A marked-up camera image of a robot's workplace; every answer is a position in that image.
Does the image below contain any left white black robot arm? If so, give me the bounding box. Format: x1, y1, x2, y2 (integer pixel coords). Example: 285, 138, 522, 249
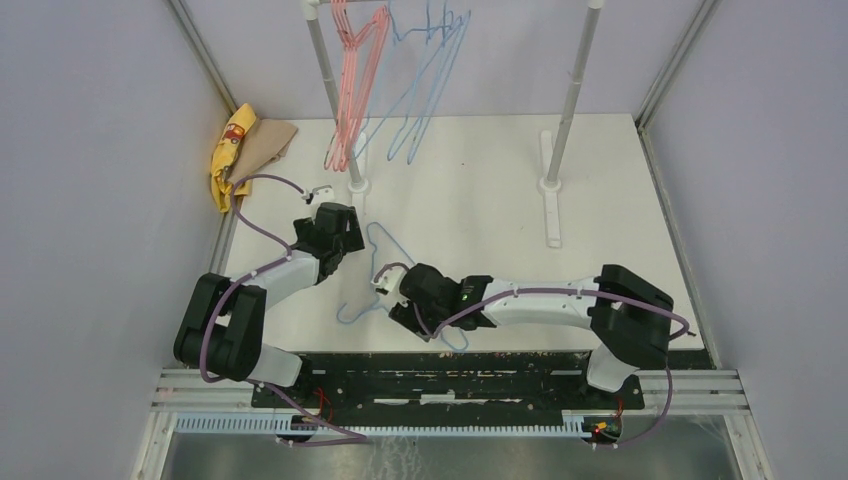
173, 202, 364, 407

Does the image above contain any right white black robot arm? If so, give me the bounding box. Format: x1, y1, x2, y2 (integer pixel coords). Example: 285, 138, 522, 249
372, 262, 688, 408

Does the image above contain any left grey rack pole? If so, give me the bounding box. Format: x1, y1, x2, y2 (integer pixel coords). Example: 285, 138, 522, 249
300, 0, 371, 220

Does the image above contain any grey rack pole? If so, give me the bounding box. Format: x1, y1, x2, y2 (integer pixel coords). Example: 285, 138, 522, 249
537, 0, 605, 249
300, 0, 371, 220

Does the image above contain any beige cloth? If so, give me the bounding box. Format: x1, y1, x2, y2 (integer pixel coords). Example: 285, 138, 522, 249
227, 119, 298, 184

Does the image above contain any yellow printed cloth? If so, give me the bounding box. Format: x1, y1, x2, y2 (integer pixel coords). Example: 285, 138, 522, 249
209, 103, 257, 214

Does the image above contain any right grey rack pole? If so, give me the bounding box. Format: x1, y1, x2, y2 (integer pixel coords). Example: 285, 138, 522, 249
537, 0, 605, 249

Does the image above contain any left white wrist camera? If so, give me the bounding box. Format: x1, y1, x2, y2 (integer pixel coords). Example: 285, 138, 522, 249
303, 185, 336, 205

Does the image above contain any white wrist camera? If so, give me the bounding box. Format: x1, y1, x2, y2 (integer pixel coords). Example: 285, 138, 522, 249
303, 185, 336, 205
372, 268, 406, 296

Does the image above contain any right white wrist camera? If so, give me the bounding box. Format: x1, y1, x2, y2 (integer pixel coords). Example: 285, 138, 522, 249
372, 268, 406, 296

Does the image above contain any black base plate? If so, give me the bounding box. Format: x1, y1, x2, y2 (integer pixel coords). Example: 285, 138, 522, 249
251, 351, 645, 427

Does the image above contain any white slotted cable duct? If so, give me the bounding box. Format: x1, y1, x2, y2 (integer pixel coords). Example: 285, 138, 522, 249
173, 412, 594, 439

